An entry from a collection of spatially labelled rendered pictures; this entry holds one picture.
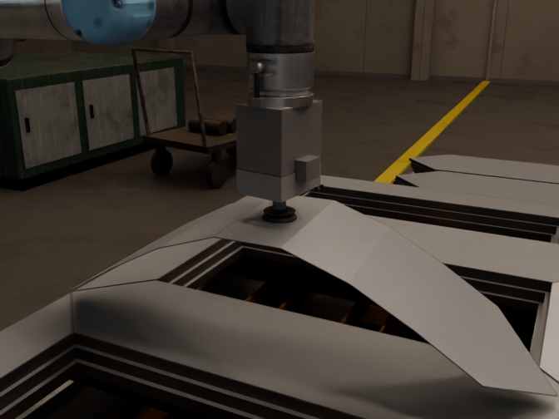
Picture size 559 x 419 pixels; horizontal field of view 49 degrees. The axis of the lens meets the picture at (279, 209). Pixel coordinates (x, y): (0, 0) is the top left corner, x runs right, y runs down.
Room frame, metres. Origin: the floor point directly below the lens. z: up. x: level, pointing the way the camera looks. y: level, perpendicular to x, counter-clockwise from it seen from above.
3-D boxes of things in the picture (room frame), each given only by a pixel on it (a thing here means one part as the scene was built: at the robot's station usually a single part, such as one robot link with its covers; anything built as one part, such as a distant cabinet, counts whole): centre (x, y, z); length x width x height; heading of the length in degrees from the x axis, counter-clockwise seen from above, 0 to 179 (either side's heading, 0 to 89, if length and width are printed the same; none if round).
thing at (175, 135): (4.78, 0.46, 0.49); 1.24 x 0.72 x 0.98; 147
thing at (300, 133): (0.69, -0.01, 1.13); 0.10 x 0.09 x 0.16; 55
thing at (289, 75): (0.69, 0.00, 1.21); 0.08 x 0.08 x 0.05
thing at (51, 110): (5.45, 2.19, 0.40); 2.03 x 1.86 x 0.80; 153
